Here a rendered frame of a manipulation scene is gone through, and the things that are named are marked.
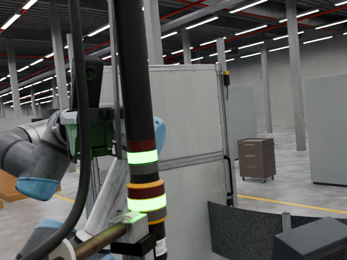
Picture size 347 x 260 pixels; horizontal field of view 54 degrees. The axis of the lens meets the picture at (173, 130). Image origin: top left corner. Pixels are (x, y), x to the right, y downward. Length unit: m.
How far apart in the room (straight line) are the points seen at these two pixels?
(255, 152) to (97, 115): 6.81
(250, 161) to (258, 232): 5.04
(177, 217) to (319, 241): 1.56
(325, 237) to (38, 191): 0.84
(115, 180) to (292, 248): 0.54
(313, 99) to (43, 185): 6.46
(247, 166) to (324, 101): 2.05
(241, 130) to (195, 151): 8.19
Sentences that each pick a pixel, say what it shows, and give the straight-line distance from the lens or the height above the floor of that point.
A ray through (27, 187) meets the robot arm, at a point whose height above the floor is 1.54.
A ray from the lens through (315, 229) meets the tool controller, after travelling 1.19.
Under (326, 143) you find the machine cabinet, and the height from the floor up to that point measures 0.80.
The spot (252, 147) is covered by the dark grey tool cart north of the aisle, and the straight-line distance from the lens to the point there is 7.30.
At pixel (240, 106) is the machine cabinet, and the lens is 10.70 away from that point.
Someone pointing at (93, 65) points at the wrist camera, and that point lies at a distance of 0.56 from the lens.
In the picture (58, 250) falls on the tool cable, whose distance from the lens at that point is 0.30.
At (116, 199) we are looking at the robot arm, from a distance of 1.01.
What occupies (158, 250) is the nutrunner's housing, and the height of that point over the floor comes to 1.50.
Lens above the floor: 1.65
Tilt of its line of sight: 3 degrees down
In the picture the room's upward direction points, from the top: 5 degrees counter-clockwise
